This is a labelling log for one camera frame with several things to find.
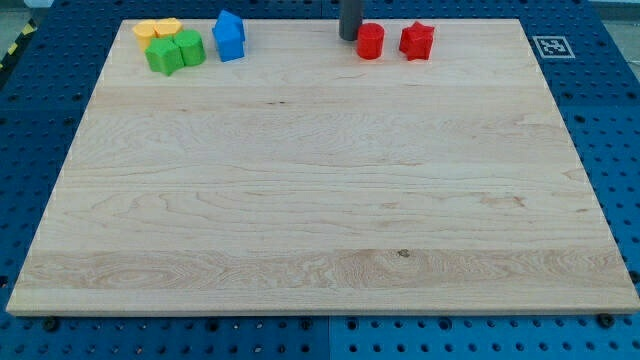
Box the blue cube block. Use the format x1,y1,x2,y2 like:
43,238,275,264
212,10,245,62

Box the wooden board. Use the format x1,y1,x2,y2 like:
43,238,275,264
7,19,639,317

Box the red cylinder block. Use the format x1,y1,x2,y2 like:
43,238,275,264
356,23,385,60

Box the red star block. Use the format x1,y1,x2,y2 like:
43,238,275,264
399,21,435,61

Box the gray cylindrical pusher rod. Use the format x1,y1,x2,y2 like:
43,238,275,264
339,0,364,41

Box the green cylinder block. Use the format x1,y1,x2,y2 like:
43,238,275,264
173,29,206,66

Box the green star block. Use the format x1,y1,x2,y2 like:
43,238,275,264
145,37,185,76

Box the yellow hexagon block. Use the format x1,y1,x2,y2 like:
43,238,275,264
153,18,183,38

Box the yellow pentagon block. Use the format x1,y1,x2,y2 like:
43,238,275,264
132,19,156,52

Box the white fiducial marker tag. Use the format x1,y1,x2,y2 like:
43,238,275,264
532,35,575,59

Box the black bolt front left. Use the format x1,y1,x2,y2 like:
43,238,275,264
42,316,60,333

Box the black bolt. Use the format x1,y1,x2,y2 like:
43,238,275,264
596,313,616,329
42,316,60,333

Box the black bolt front right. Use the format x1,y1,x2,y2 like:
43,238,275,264
596,313,616,329

